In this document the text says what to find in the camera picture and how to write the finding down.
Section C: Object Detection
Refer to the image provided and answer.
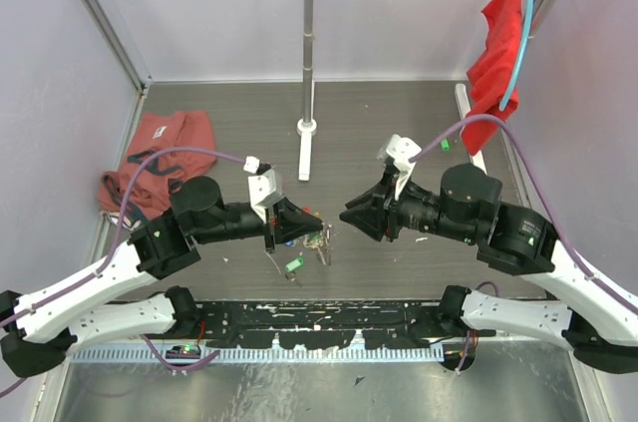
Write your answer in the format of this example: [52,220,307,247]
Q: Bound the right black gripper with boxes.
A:
[337,165,475,241]

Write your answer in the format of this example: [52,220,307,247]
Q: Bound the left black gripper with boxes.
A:
[195,198,325,254]

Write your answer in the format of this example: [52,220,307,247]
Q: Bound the metal keyring with yellow grip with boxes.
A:
[302,222,333,266]

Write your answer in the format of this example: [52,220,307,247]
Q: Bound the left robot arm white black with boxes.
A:
[1,171,323,378]

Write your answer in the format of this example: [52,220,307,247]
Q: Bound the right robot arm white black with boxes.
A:
[339,164,637,374]

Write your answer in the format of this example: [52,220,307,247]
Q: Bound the green key tag left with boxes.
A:
[285,256,304,273]

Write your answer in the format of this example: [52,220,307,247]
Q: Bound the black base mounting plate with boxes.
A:
[198,300,465,350]

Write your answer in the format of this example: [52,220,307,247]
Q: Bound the dusty pink folded shirt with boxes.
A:
[96,109,218,228]

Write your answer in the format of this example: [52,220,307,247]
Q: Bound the small green-lit circuit board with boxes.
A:
[166,344,201,359]

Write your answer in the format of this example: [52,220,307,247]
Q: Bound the light blue hanger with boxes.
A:
[498,0,534,112]

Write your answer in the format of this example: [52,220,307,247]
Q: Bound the red hanging cloth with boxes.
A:
[459,0,527,157]

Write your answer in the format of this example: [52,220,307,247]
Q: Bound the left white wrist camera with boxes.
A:
[243,156,284,223]

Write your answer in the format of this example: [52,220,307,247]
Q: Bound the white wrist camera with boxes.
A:
[377,134,422,201]
[243,156,284,223]

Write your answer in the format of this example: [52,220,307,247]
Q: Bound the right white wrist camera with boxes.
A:
[377,134,422,201]

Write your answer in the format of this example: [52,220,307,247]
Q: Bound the white slotted cable duct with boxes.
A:
[71,343,445,364]

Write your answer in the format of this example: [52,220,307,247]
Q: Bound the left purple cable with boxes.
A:
[0,146,248,391]

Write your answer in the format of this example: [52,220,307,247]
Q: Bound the aluminium frame post left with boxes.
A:
[82,0,152,93]

